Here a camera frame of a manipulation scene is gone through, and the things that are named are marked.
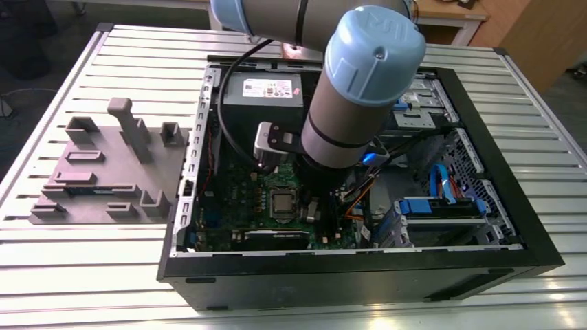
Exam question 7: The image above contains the hard disk in blue carrier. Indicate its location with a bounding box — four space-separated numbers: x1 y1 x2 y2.
397 197 490 221

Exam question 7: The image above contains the black office chair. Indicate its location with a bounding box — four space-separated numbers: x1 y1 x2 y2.
0 0 59 82

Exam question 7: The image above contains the metal socket cover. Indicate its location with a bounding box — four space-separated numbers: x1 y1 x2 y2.
268 186 300 221

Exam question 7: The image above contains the orange wire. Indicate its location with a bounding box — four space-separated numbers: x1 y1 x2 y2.
343 187 371 221

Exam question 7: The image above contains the wooden cabinet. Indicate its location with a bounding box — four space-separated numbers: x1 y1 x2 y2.
471 0 587 94

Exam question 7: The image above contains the silver CPU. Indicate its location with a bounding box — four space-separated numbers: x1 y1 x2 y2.
274 193 295 212

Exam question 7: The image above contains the green motherboard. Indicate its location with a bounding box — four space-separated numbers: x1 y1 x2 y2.
192 151 363 252

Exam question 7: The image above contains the silver disk bay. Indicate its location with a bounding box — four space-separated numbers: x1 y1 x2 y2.
374 206 519 249

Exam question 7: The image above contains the black cable bundle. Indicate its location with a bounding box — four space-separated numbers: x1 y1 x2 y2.
342 127 449 248

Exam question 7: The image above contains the metal drive cage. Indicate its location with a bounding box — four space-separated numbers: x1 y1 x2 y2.
383 74 459 149

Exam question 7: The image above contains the grey parts rack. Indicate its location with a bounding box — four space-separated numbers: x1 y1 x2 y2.
28 97 194 226

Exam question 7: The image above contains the blue flat wire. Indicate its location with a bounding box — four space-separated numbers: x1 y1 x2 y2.
430 164 459 204

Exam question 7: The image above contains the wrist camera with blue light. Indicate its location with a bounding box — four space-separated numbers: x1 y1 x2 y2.
360 152 393 167

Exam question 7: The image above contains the black graphics card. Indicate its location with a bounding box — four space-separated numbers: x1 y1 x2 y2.
231 228 311 251

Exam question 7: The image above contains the black PC case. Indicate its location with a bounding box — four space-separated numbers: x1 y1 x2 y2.
156 54 566 312

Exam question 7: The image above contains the black camera cable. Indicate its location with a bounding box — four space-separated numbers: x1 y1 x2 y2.
216 38 276 171

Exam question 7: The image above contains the grey power supply unit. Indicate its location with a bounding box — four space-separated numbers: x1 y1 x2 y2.
211 71 318 162

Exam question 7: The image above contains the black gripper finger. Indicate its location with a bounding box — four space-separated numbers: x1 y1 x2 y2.
300 198 323 226

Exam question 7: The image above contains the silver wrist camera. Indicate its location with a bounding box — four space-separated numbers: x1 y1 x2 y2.
254 121 304 165

